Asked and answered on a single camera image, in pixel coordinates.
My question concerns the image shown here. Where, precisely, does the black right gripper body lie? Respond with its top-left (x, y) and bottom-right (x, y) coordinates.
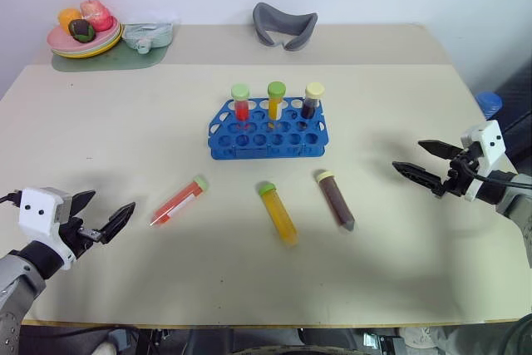
top-left (431, 145), bottom-right (483, 199)

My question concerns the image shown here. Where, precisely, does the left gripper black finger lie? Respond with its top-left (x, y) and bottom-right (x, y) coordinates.
top-left (99, 201), bottom-right (137, 244)
top-left (70, 190), bottom-right (97, 219)

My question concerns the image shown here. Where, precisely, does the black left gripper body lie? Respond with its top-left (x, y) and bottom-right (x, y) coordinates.
top-left (58, 215), bottom-right (105, 261)

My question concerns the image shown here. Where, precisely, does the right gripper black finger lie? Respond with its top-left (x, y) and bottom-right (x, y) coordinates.
top-left (417, 140), bottom-right (463, 161)
top-left (392, 160), bottom-right (444, 195)

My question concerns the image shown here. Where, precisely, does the red liquid tube, light-green cap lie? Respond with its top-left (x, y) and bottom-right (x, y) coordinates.
top-left (149, 175), bottom-right (209, 229)
top-left (230, 83), bottom-right (252, 130)

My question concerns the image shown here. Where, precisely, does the brown liquid tube, cream cap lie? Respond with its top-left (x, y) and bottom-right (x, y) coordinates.
top-left (314, 169), bottom-right (357, 233)

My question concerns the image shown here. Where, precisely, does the dark liquid tube, cream cap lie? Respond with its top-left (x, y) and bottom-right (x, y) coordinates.
top-left (299, 81), bottom-right (326, 121)

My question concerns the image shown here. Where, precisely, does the orange liquid tube, green cap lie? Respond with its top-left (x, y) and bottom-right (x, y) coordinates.
top-left (257, 180), bottom-right (300, 247)
top-left (266, 80), bottom-right (288, 123)

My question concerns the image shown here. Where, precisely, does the blue plastic test tube rack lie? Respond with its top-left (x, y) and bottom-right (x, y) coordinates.
top-left (207, 96), bottom-right (329, 161)

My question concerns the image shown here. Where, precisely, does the blue bottle cap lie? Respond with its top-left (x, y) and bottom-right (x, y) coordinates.
top-left (475, 91), bottom-right (504, 121)

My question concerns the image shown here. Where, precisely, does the black chair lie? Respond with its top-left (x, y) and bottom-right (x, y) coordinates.
top-left (490, 67), bottom-right (532, 155)

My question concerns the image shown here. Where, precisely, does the stack of coloured plates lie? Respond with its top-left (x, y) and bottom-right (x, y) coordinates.
top-left (50, 24), bottom-right (124, 58)

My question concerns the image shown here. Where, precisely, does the green silicone mat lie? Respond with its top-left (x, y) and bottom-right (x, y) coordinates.
top-left (51, 24), bottom-right (174, 74)

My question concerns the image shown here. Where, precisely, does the yellow plastic plate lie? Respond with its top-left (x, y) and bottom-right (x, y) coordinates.
top-left (52, 27), bottom-right (125, 60)

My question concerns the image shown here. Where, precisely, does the white sneaker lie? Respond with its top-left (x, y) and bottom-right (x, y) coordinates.
top-left (400, 325), bottom-right (444, 350)

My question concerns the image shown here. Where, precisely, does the pink plastic plate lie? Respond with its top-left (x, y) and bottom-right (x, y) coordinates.
top-left (46, 19), bottom-right (122, 52)

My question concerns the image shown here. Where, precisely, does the dark brown green toy fruit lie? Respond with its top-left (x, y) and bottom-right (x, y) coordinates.
top-left (68, 18), bottom-right (97, 43)

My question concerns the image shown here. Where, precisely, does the pale green zip pouch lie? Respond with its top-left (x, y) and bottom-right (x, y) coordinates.
top-left (121, 22), bottom-right (175, 55)

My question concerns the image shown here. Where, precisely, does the orange toy fruit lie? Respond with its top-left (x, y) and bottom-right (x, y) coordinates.
top-left (57, 7), bottom-right (83, 32)

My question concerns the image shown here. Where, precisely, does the pink toy fruit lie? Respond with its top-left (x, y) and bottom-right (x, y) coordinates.
top-left (79, 0), bottom-right (115, 33)

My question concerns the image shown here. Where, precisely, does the grey foam face pad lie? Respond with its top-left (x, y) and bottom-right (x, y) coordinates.
top-left (252, 2), bottom-right (320, 53)

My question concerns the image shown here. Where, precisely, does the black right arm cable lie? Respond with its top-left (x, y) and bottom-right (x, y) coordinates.
top-left (460, 162), bottom-right (532, 190)

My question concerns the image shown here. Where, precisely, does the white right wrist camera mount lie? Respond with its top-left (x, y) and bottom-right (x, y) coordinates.
top-left (459, 120), bottom-right (507, 203)

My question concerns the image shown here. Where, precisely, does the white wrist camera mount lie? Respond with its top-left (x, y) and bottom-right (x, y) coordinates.
top-left (18, 187), bottom-right (79, 272)
top-left (459, 120), bottom-right (507, 203)

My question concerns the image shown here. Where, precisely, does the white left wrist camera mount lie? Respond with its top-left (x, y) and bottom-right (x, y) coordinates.
top-left (18, 187), bottom-right (79, 272)

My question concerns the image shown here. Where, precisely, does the grey metal bracket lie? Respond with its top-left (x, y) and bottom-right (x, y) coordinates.
top-left (360, 331), bottom-right (406, 355)

